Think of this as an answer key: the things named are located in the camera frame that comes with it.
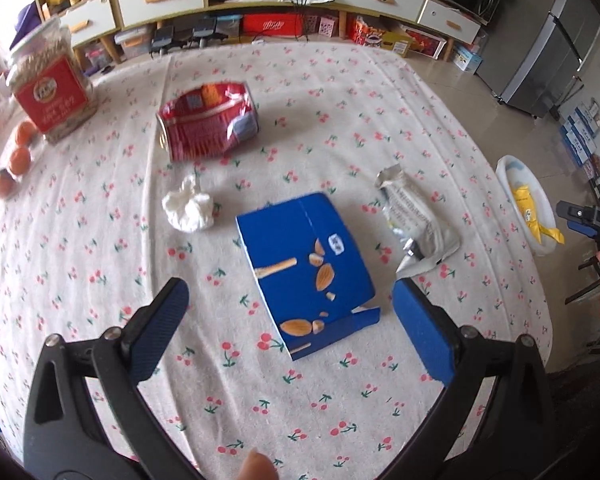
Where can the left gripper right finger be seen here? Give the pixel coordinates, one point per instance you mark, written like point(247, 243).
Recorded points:
point(512, 440)

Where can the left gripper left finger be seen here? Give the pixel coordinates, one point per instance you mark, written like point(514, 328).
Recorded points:
point(63, 435)

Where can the yellow snack bag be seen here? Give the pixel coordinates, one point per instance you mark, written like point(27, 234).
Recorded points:
point(526, 206)

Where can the white trash bin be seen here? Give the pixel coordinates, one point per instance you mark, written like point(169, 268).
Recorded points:
point(512, 173)

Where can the silver foil wrapper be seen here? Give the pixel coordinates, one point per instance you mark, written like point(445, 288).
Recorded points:
point(426, 239)

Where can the grey refrigerator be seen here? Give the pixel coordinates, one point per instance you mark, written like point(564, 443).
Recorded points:
point(534, 49)

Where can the blue cardboard box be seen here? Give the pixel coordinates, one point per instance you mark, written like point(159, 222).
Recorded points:
point(311, 275)

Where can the white crumpled tissue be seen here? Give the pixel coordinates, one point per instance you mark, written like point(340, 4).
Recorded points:
point(189, 209)

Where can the orange tangerine middle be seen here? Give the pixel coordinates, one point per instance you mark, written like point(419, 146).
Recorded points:
point(20, 161)

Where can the cherry print tablecloth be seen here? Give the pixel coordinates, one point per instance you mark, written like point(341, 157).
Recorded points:
point(84, 242)

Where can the orange tangerine top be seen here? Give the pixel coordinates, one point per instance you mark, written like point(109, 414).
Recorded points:
point(25, 133)

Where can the crushed red soda can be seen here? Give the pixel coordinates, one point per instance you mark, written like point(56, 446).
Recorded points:
point(208, 121)

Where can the red label seed jar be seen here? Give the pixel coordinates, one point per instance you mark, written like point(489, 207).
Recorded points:
point(47, 81)

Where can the red cardboard box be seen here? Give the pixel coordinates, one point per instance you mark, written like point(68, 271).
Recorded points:
point(272, 24)

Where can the purple hat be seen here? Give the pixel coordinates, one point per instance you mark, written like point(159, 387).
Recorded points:
point(28, 20)

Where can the wooden tv cabinet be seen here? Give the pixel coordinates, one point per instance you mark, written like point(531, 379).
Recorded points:
point(93, 19)

